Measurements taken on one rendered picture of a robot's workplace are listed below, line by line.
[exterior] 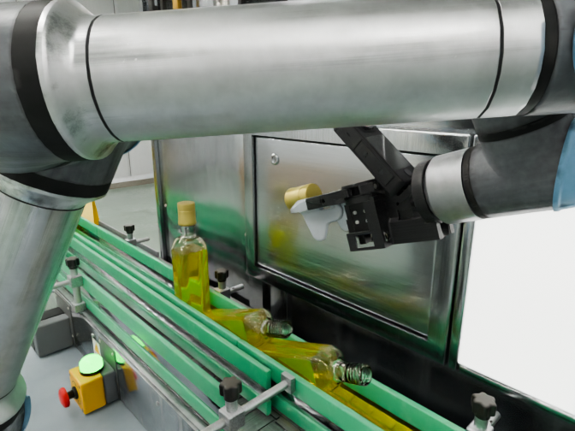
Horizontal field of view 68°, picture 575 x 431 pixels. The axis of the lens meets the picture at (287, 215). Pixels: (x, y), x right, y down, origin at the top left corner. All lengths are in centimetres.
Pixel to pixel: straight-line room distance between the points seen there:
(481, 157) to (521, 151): 4
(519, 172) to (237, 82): 27
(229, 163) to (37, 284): 61
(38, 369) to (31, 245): 77
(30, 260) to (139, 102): 26
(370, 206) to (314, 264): 33
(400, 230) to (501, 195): 13
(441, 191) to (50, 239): 38
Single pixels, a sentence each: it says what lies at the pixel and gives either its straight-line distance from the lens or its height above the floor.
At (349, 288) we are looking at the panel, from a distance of 77.
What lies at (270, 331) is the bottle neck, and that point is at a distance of 73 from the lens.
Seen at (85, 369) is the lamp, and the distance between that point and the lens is 99.
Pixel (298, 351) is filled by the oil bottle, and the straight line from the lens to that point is 70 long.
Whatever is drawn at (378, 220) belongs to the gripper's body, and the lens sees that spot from 50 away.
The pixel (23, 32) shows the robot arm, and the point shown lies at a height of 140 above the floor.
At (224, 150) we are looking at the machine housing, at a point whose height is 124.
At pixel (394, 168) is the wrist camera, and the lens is 49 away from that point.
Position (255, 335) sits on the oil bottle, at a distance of 75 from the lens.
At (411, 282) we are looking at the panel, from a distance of 69.
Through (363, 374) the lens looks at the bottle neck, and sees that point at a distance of 65.
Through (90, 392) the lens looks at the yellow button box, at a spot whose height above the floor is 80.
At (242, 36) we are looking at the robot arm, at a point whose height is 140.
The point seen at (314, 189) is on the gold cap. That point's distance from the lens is 60.
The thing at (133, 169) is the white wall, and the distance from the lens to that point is 705.
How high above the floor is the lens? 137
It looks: 16 degrees down
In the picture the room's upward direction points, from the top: straight up
